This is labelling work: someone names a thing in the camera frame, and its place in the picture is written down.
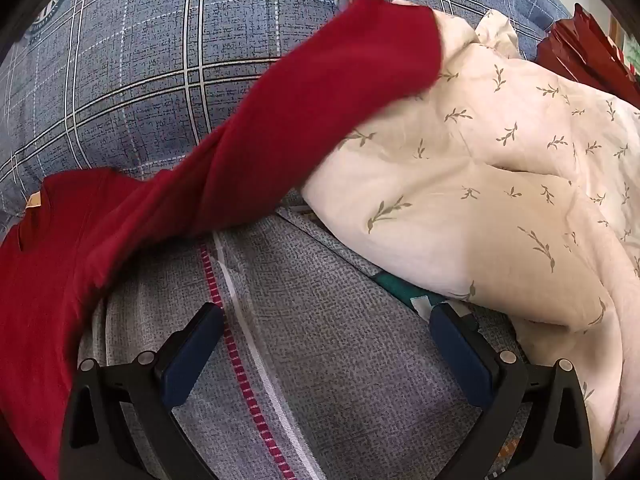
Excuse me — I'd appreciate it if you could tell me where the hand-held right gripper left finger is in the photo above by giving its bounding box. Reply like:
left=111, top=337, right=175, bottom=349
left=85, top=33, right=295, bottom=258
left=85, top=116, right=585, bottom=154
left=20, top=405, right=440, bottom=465
left=59, top=302, right=226, bottom=480

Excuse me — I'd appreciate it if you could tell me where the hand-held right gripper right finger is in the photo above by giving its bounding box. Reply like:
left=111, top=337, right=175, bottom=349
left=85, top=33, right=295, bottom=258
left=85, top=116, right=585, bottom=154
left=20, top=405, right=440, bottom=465
left=429, top=302, right=596, bottom=480

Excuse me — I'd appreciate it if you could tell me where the red long-sleeved shirt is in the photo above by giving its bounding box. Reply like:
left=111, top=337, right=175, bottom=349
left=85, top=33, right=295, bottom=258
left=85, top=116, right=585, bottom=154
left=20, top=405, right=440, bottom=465
left=0, top=0, right=443, bottom=480

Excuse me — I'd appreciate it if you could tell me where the grey patterned bed sheet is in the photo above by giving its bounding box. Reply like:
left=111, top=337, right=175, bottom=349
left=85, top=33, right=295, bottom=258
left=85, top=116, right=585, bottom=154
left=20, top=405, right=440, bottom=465
left=75, top=207, right=533, bottom=480

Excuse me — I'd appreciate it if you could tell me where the cream leaf-print quilt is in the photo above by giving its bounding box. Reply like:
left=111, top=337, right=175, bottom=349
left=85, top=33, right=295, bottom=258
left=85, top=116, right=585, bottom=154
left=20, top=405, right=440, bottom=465
left=300, top=0, right=640, bottom=476

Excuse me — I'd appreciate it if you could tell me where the blue plaid pillow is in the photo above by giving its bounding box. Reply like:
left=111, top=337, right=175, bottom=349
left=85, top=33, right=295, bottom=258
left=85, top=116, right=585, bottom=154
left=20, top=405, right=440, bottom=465
left=0, top=0, right=573, bottom=221

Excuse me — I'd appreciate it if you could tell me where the dark red bag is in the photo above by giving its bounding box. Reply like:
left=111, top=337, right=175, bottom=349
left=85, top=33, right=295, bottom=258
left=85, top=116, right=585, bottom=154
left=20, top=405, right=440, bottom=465
left=537, top=4, right=640, bottom=106

